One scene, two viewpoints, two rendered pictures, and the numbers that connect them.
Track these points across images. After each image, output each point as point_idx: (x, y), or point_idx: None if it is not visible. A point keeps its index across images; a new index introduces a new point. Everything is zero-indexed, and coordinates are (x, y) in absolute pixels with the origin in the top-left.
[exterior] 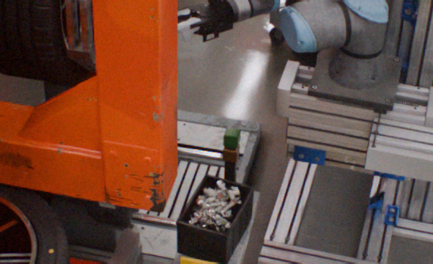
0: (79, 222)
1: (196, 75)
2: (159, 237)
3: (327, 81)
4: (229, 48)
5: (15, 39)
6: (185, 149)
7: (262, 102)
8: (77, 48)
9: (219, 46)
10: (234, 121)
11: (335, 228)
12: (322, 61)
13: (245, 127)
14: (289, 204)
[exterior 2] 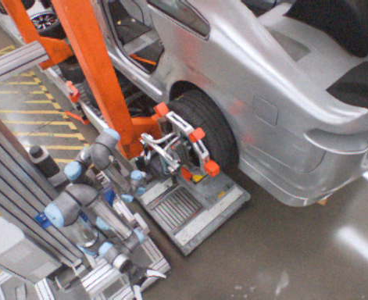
0: None
1: (239, 260)
2: (158, 191)
3: (87, 175)
4: (252, 288)
5: None
6: (188, 219)
7: (205, 273)
8: (164, 133)
9: (255, 284)
10: (191, 244)
11: None
12: (96, 180)
13: (186, 246)
14: (126, 215)
